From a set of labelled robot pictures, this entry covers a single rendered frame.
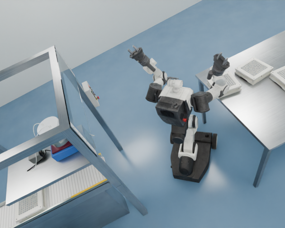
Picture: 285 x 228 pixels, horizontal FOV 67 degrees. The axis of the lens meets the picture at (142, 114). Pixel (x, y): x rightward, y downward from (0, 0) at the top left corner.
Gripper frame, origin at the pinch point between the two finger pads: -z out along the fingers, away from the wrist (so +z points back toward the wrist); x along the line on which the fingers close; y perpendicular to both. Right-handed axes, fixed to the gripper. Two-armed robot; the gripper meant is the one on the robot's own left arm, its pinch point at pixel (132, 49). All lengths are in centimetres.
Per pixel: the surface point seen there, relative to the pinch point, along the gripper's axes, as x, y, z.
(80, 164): -48, 84, -6
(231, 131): 17, 12, 182
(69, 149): -52, 74, -13
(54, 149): -61, 73, -20
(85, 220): -128, 103, 67
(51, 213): -112, 103, 17
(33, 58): -73, -8, -44
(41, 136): -38, 79, -42
